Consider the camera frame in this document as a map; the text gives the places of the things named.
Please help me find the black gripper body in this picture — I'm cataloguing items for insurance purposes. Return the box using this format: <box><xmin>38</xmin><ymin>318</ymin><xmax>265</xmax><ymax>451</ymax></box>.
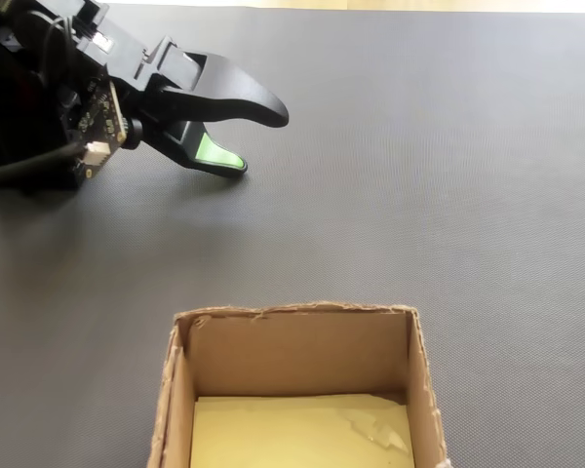
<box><xmin>67</xmin><ymin>0</ymin><xmax>155</xmax><ymax>94</ymax></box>

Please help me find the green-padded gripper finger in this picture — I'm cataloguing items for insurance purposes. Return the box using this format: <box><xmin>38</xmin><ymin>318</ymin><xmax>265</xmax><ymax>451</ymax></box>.
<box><xmin>136</xmin><ymin>114</ymin><xmax>250</xmax><ymax>178</ymax></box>

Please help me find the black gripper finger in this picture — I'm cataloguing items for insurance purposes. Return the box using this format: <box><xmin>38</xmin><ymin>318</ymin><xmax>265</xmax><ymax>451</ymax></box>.
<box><xmin>143</xmin><ymin>34</ymin><xmax>291</xmax><ymax>130</ymax></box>

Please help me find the brown cardboard box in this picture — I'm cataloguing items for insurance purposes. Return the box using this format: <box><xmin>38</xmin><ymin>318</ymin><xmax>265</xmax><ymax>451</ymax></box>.
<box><xmin>144</xmin><ymin>300</ymin><xmax>452</xmax><ymax>468</ymax></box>

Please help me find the gray textured mat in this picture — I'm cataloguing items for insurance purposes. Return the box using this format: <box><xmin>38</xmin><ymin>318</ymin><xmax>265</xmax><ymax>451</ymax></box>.
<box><xmin>0</xmin><ymin>4</ymin><xmax>585</xmax><ymax>468</ymax></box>

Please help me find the yellow sheet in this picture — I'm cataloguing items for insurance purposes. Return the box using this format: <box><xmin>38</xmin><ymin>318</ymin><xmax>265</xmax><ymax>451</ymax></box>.
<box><xmin>189</xmin><ymin>392</ymin><xmax>416</xmax><ymax>468</ymax></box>

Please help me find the camera circuit board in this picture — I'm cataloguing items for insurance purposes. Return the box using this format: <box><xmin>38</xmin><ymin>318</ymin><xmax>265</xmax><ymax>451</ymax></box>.
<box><xmin>62</xmin><ymin>80</ymin><xmax>145</xmax><ymax>182</ymax></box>

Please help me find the thin black wire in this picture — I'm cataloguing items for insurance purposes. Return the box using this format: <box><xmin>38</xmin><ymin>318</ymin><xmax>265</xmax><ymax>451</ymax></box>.
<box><xmin>38</xmin><ymin>17</ymin><xmax>77</xmax><ymax>106</ymax></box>

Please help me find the thick black cable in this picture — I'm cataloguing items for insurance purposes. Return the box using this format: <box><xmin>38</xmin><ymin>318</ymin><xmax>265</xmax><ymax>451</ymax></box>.
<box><xmin>0</xmin><ymin>143</ymin><xmax>84</xmax><ymax>189</ymax></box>

